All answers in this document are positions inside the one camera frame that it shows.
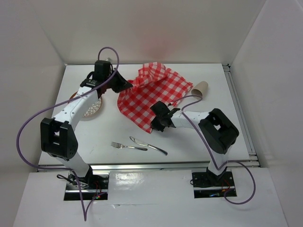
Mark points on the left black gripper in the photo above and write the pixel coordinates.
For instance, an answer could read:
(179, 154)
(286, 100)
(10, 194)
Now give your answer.
(122, 84)

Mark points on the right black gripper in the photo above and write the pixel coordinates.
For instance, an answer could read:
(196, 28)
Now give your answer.
(155, 125)

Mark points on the red white checkered cloth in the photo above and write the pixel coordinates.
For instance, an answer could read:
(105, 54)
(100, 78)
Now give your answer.
(155, 82)

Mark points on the brown paper cup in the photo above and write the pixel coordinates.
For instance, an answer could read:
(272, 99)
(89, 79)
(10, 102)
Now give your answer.
(200, 90)

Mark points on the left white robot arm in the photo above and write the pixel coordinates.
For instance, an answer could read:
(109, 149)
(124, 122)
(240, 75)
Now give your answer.
(58, 137)

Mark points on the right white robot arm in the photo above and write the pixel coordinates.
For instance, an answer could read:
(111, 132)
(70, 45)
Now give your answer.
(215, 129)

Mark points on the silver table knife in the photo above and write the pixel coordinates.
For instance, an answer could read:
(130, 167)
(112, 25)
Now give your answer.
(148, 145)

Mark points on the patterned plate brown rim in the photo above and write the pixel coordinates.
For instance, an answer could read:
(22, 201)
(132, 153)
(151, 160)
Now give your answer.
(94, 108)

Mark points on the silver fork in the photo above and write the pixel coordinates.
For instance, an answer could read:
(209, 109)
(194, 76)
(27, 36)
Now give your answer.
(120, 146)

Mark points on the aluminium front rail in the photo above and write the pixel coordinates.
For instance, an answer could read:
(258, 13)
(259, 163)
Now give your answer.
(150, 166)

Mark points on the aluminium rail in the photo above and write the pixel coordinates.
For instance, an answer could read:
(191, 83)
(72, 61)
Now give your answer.
(254, 161)
(150, 166)

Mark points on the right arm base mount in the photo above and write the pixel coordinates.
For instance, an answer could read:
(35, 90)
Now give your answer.
(206, 187)

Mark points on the aluminium right side rail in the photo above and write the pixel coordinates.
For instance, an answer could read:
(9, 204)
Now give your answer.
(254, 161)

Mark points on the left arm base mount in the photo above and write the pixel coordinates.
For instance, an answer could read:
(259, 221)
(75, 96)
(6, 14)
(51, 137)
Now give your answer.
(98, 189)

